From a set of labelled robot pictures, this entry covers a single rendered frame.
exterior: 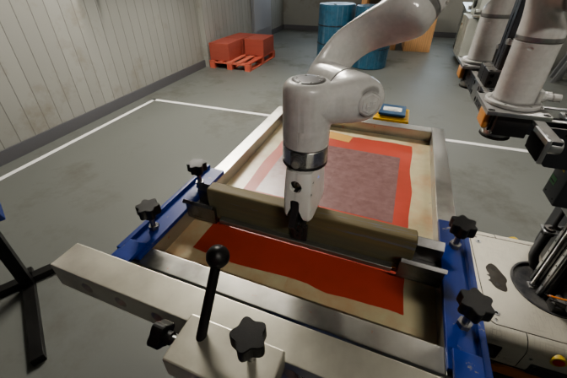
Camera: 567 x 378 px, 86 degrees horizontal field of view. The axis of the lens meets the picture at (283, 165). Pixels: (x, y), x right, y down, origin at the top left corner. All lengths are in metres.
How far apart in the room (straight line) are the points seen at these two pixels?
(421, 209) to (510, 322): 0.88
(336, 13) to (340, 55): 5.09
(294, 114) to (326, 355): 0.31
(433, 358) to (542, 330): 1.13
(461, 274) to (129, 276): 0.54
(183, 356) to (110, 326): 1.45
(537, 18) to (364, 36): 0.47
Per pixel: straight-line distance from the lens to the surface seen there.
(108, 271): 0.57
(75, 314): 1.97
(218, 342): 0.41
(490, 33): 1.36
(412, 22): 0.53
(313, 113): 0.44
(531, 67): 0.94
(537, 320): 1.66
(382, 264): 0.59
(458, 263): 0.64
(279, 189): 0.79
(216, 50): 5.56
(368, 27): 0.56
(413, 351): 0.53
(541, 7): 0.93
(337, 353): 0.44
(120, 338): 1.79
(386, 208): 0.77
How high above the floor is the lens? 1.44
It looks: 33 degrees down
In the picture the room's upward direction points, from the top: straight up
